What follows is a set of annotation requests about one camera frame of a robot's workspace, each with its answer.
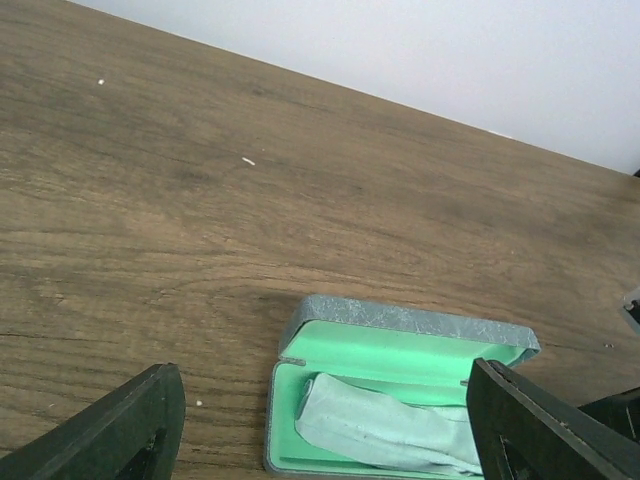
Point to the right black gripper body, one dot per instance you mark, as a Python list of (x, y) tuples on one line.
[(619, 412)]

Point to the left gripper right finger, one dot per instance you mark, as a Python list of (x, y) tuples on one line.
[(523, 432)]

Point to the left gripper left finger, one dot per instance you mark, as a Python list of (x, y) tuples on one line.
[(134, 432)]

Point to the light blue cleaning cloth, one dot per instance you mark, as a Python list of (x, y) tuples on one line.
[(378, 430)]

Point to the teal glasses case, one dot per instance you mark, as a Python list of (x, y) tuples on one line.
[(419, 357)]

